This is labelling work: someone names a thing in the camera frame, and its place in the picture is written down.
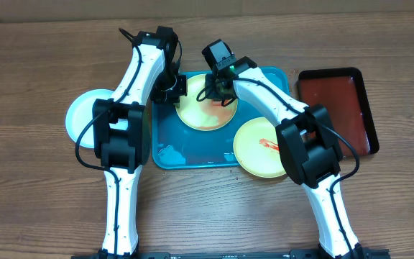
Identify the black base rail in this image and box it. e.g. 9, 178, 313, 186
71, 247, 391, 259

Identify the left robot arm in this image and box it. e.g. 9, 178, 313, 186
88, 26, 187, 258

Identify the black red rectangular tray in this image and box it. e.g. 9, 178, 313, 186
297, 67, 380, 156

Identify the yellow-green plate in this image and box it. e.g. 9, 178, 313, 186
175, 73, 238, 131
233, 117, 286, 178

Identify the teal plastic tray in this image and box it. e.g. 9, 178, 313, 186
151, 66, 294, 171

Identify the light blue plate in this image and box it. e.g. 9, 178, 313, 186
65, 89, 128, 149

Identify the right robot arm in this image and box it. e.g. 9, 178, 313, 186
199, 40, 363, 258

